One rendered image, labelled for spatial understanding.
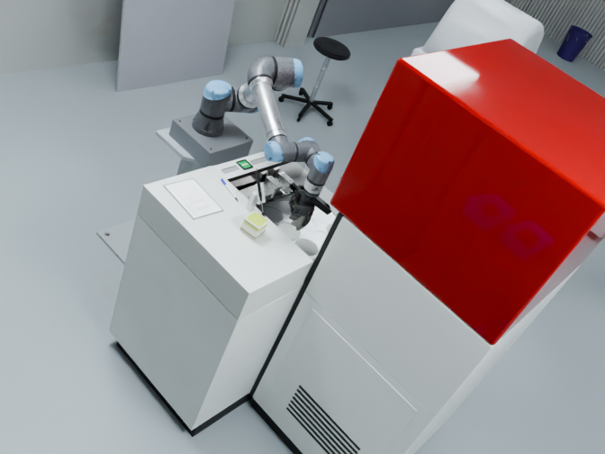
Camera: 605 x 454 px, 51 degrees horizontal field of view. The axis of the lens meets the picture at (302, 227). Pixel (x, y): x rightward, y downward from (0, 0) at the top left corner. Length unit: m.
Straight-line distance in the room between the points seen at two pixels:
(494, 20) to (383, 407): 2.79
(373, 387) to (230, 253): 0.74
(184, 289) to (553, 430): 2.35
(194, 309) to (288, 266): 0.41
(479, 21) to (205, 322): 2.85
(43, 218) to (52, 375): 1.02
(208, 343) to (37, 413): 0.83
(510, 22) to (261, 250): 2.65
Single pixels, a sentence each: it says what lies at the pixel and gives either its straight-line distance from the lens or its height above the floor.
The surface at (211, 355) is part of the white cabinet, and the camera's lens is 2.55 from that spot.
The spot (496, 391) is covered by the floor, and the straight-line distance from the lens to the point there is 3.95.
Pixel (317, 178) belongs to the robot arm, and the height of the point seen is 1.25.
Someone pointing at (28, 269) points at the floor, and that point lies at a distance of 3.48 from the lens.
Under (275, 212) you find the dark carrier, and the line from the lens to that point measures 2.72.
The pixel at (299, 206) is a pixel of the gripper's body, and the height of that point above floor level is 1.11.
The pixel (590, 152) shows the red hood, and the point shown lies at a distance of 2.11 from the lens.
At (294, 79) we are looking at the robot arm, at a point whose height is 1.40.
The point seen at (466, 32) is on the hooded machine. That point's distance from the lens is 4.51.
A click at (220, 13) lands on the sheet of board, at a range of 5.30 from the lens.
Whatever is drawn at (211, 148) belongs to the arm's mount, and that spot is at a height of 0.91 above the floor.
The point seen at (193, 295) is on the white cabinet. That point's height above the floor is 0.73.
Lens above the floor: 2.52
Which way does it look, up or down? 37 degrees down
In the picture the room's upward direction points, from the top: 24 degrees clockwise
